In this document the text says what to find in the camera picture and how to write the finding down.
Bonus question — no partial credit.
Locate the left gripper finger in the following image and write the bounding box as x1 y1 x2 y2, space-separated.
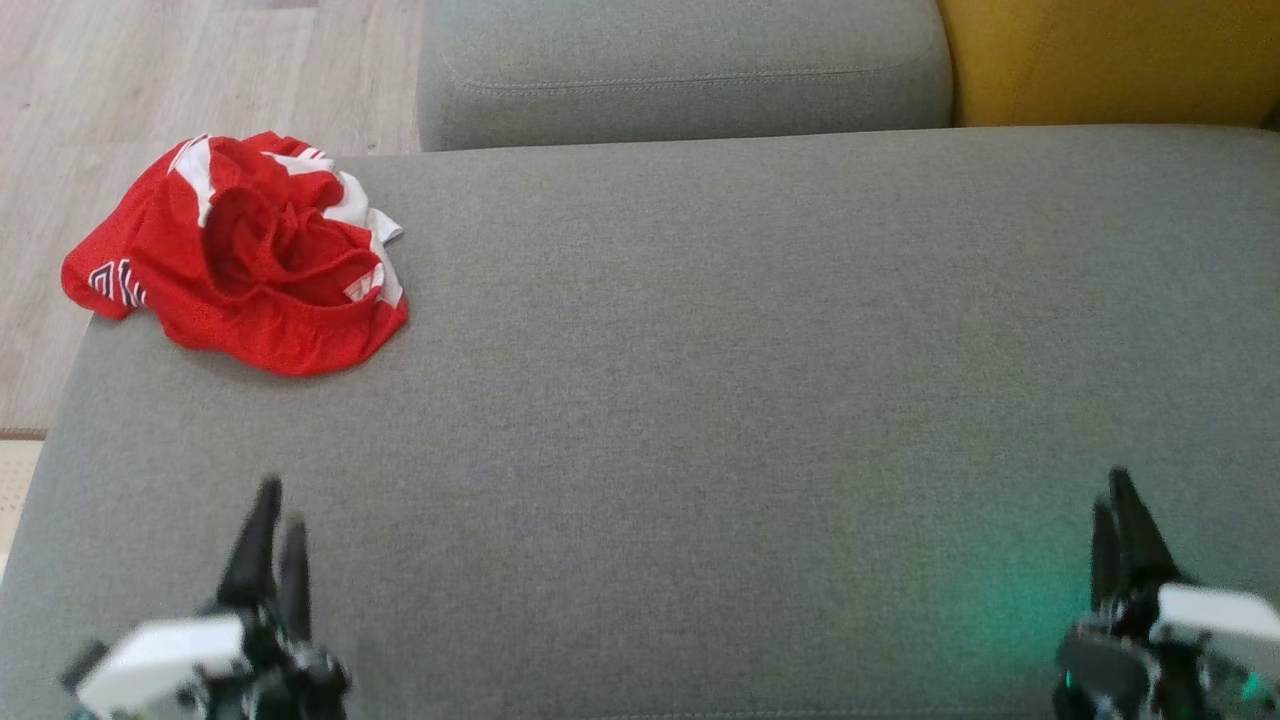
218 477 283 611
278 517 313 646

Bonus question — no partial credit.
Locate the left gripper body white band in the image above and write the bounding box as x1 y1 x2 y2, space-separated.
70 600 351 720

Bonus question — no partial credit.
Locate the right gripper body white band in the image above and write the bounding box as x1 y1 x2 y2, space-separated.
1055 583 1280 720

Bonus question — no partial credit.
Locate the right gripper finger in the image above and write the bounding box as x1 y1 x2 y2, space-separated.
1108 467 1183 601
1090 500 1126 613

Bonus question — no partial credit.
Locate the red white Bulls jersey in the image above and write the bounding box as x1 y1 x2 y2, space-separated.
62 130 341 346

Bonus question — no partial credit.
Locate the beige rug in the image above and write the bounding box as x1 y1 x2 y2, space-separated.
0 428 49 581

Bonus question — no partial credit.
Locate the large grey sofa seat cushion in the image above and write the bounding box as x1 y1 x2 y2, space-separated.
0 125 1280 720

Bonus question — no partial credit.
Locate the yellow sofa backrest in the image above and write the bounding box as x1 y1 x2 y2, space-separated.
935 0 1280 129

